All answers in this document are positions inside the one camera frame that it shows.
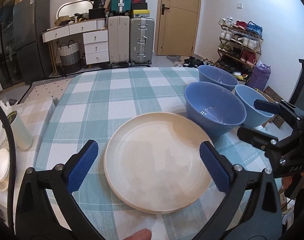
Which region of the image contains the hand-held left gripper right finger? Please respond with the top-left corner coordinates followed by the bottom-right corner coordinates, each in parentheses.
top-left (195, 141), bottom-right (283, 240)

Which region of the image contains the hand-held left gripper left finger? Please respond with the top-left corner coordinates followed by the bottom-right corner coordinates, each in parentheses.
top-left (15, 140), bottom-right (102, 240)

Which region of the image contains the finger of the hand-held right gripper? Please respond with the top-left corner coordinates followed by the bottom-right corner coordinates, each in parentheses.
top-left (254, 99), bottom-right (304, 130)
top-left (237, 126), bottom-right (304, 160)

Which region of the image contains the light blue bowl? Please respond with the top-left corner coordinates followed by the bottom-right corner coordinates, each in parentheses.
top-left (234, 84), bottom-right (276, 128)

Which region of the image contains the cream plate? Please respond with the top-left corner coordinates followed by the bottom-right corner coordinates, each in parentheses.
top-left (105, 165), bottom-right (207, 213)
top-left (109, 177), bottom-right (200, 215)
top-left (104, 112), bottom-right (215, 212)

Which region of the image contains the person's right hand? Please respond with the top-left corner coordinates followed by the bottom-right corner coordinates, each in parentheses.
top-left (282, 169), bottom-right (304, 191)

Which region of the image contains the person's left hand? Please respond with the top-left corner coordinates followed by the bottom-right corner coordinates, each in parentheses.
top-left (124, 228), bottom-right (152, 240)

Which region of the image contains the printed cardboard box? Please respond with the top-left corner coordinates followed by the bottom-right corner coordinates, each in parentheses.
top-left (262, 86), bottom-right (285, 129)

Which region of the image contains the purple bag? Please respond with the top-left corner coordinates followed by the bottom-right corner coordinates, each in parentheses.
top-left (247, 61), bottom-right (271, 90)

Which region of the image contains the wooden shoe rack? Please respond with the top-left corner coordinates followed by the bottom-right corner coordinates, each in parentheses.
top-left (217, 24), bottom-right (264, 73)

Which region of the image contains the beige checked cloth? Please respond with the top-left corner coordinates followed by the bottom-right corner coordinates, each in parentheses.
top-left (0, 97), bottom-right (58, 205)

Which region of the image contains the teal checked tablecloth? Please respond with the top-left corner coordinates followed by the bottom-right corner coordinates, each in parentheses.
top-left (35, 66), bottom-right (274, 240)

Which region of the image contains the white tumbler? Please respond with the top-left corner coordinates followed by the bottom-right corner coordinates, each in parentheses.
top-left (6, 110), bottom-right (34, 151)

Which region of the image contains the shoe rack with shoes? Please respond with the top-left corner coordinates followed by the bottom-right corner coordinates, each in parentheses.
top-left (218, 16), bottom-right (264, 72)

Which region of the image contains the stack of white dishes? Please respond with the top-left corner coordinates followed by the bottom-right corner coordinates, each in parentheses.
top-left (0, 148), bottom-right (11, 182)

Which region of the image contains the cream dotted mat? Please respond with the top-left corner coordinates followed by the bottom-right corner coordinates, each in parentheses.
top-left (17, 81), bottom-right (71, 104)

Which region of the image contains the cluster of loose shoes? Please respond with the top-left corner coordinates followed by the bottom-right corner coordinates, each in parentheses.
top-left (173, 56), bottom-right (250, 80)

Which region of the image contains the woven laundry basket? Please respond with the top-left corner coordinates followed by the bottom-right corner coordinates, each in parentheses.
top-left (57, 40), bottom-right (82, 74)

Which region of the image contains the wooden door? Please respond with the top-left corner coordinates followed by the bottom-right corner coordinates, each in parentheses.
top-left (154, 0), bottom-right (202, 57)

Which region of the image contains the white dressing table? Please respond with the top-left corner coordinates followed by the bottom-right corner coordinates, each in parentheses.
top-left (42, 19), bottom-right (110, 77)

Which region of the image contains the beige suitcase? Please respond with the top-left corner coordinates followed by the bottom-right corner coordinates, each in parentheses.
top-left (107, 15), bottom-right (130, 65)

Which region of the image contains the silver suitcase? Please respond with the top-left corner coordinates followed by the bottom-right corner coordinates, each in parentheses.
top-left (129, 17), bottom-right (155, 66)

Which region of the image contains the grey refrigerator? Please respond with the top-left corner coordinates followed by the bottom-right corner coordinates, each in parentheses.
top-left (13, 0), bottom-right (53, 84)

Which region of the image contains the dark glass cabinet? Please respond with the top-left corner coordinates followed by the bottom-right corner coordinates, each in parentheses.
top-left (0, 4), bottom-right (24, 90)

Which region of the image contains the black storage box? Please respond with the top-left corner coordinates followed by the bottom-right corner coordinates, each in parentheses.
top-left (88, 8), bottom-right (106, 20)

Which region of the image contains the yellow black shoe box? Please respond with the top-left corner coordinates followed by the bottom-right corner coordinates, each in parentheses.
top-left (130, 9), bottom-right (150, 18)

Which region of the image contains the oval mirror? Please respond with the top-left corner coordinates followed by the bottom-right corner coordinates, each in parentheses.
top-left (57, 0), bottom-right (93, 20)

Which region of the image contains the plain black shoe box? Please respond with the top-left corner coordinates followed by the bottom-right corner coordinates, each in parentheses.
top-left (130, 2), bottom-right (148, 11)

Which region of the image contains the black cable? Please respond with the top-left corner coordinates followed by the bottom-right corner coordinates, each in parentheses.
top-left (0, 90), bottom-right (17, 233)

